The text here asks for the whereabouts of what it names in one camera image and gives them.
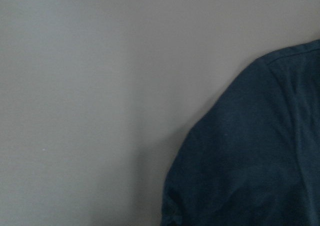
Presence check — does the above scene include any black t-shirt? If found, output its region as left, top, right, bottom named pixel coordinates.
left=161, top=40, right=320, bottom=226

